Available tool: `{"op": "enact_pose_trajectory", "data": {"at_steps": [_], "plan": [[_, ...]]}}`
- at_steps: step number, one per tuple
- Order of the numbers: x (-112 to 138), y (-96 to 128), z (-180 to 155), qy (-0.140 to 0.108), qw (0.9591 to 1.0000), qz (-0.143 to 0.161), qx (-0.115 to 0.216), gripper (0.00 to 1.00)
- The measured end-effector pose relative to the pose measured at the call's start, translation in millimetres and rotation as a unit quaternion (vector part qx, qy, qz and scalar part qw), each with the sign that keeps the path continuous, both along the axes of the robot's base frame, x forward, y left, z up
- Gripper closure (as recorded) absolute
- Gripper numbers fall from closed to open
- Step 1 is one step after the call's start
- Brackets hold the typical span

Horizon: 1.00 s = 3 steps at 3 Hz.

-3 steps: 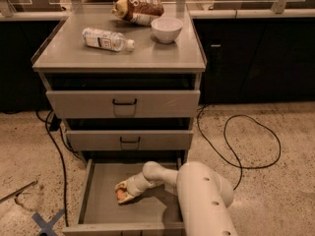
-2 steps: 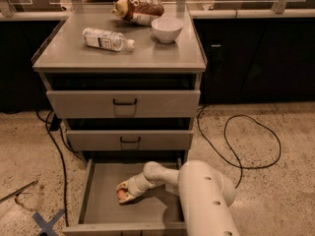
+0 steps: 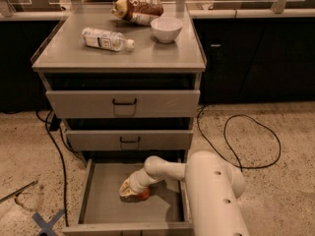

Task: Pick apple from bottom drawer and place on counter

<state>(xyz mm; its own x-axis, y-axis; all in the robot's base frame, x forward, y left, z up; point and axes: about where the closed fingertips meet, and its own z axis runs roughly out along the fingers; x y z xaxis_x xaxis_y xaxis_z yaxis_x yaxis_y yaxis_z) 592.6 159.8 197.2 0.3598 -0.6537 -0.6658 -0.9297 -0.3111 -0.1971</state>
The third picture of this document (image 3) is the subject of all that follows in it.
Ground dark lower wall cabinets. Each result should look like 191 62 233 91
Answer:
193 18 315 103

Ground grey top drawer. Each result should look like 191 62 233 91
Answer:
46 90 200 119

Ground black drawer handle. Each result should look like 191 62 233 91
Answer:
119 137 141 144
112 98 138 106

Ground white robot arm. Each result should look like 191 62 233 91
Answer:
119 150 249 236

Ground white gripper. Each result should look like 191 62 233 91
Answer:
119 168 158 197

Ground grey open bottom drawer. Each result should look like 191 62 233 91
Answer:
64 158 194 236

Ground black top drawer handle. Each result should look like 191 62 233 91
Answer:
112 98 138 106

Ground black cable on right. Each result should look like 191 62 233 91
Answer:
195 103 283 174

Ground grey middle drawer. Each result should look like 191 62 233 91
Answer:
66 130 193 151

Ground black cable on left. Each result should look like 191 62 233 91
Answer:
34 109 83 228

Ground red apple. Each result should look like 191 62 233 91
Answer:
136 188 151 201

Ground grey metal drawer cabinet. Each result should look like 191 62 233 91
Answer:
32 4 206 160

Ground black cable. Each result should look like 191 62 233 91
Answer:
34 109 83 228
195 103 283 174

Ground black middle drawer handle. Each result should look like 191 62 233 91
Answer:
119 137 141 144

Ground brown chip bag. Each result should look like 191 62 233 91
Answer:
111 0 164 27

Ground white ceramic bowl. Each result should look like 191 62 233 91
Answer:
151 17 183 43

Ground blue tape cross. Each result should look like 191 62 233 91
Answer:
31 209 64 236

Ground metal bar on floor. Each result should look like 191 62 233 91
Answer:
0 180 38 204

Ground clear plastic water bottle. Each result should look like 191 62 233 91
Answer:
82 28 135 52

